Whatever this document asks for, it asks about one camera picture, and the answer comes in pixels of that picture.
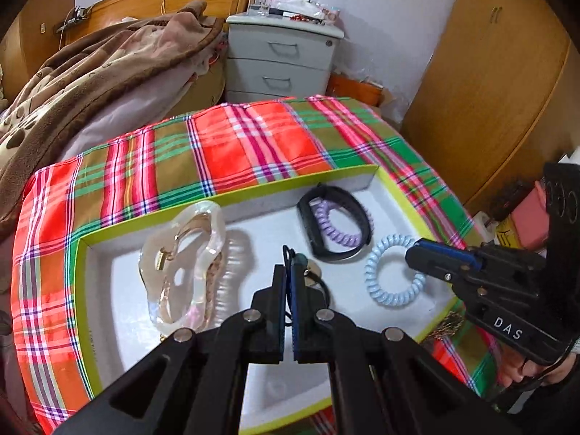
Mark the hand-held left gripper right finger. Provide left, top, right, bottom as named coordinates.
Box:
left=289, top=260, right=519, bottom=435

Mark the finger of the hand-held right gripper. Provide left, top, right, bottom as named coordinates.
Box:
left=416, top=238, right=547, bottom=278
left=405, top=246, right=491, bottom=303

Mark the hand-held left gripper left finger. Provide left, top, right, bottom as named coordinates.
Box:
left=52, top=265, right=291, bottom=435

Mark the black beaded hair tie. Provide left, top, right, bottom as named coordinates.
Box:
left=281, top=245, right=332, bottom=327

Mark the light blue spiral hair tie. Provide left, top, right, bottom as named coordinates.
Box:
left=364, top=234, right=427, bottom=307

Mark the purple spiral hair tie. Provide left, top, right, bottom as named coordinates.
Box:
left=312, top=199, right=370, bottom=248

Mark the black wristband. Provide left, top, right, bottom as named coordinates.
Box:
left=297, top=184, right=373, bottom=262

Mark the clear hair claw clip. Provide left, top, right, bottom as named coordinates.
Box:
left=138, top=200, right=252, bottom=330

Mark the white tray with green rim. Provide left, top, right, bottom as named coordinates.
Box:
left=75, top=164, right=474, bottom=433

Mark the person's right hand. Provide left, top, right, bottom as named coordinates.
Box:
left=496, top=347, right=579, bottom=390

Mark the yellow bag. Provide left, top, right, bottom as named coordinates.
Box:
left=496, top=217, right=522, bottom=248

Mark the pink bag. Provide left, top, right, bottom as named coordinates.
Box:
left=512, top=181, right=552, bottom=248

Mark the large wooden wardrobe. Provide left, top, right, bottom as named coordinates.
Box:
left=401, top=0, right=580, bottom=218

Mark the plaid cloth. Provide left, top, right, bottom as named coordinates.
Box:
left=11, top=95, right=504, bottom=435

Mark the orange box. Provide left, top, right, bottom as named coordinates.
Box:
left=328, top=75, right=386, bottom=108

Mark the grey nightstand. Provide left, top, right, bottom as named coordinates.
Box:
left=224, top=11, right=345, bottom=105

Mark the lilac bed sheet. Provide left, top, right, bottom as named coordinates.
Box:
left=54, top=50, right=227, bottom=164

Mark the pile of plastic packets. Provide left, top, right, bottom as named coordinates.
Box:
left=269, top=0, right=340, bottom=26

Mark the brown patterned blanket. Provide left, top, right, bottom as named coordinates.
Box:
left=0, top=0, right=227, bottom=236

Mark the wooden headboard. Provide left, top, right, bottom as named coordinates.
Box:
left=57, top=0, right=255, bottom=46

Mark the power strip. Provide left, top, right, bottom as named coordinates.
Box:
left=57, top=5, right=94, bottom=26

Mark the gold and green bracelet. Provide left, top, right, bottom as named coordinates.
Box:
left=428, top=312, right=464, bottom=341

